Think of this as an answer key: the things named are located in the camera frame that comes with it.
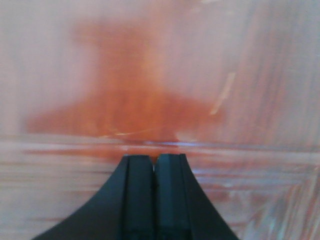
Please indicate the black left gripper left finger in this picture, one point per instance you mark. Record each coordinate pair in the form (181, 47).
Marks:
(122, 209)

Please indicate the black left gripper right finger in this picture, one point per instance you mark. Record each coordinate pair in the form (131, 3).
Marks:
(183, 210)

